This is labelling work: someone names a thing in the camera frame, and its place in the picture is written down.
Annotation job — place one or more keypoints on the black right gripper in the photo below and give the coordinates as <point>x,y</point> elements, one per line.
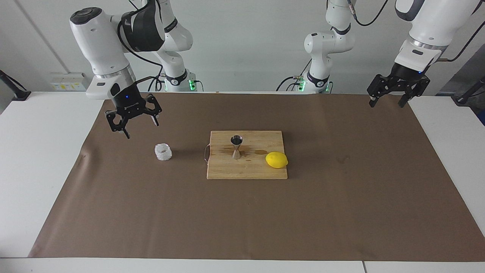
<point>129,100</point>

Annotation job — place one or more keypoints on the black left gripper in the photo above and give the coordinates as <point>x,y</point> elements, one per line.
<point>404,76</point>

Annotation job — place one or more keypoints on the clear textured glass cup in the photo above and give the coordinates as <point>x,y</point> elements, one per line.
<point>163,153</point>

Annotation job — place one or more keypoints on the steel double jigger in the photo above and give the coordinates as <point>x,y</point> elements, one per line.
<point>236,154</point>

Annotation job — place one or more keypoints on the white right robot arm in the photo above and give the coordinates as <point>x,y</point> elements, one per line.
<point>98,41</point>

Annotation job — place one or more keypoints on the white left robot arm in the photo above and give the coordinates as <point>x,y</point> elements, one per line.
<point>435,22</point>

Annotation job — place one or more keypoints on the brown table mat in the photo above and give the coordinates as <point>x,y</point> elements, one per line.
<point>151,212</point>

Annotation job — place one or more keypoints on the wooden cutting board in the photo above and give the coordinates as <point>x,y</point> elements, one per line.
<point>235,170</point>

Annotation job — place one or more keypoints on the yellow lemon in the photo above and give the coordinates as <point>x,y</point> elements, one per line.
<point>276,159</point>

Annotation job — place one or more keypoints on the black camera stand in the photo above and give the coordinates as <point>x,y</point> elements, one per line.
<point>21,94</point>
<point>464,99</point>

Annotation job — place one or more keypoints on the white wall socket box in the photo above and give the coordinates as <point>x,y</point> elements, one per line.
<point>68,83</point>

